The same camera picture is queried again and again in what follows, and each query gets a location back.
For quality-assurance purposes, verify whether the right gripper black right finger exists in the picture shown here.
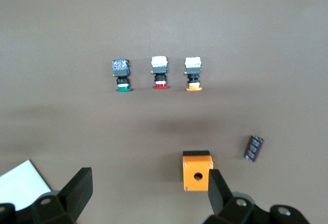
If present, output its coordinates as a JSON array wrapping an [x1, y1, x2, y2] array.
[[207, 168, 234, 217]]

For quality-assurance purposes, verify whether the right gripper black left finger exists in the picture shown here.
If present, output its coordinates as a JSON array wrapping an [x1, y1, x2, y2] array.
[[57, 167, 93, 221]]

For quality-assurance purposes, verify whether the green push button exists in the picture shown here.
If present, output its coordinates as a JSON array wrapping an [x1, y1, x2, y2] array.
[[112, 58, 134, 93]]

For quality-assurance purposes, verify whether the white drawer cabinet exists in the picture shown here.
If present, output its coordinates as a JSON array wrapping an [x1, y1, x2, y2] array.
[[0, 159, 53, 212]]

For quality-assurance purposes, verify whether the yellow push button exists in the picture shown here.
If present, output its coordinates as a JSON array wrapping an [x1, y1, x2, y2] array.
[[184, 56, 203, 92]]

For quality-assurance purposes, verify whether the red push button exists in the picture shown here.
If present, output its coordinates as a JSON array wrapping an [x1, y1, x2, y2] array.
[[150, 55, 171, 90]]

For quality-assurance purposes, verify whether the orange box with hole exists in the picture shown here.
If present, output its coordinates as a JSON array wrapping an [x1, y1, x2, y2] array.
[[182, 150, 214, 192]]

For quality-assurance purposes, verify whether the small dark terminal block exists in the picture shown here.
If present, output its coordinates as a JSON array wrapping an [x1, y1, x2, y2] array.
[[243, 135, 265, 162]]

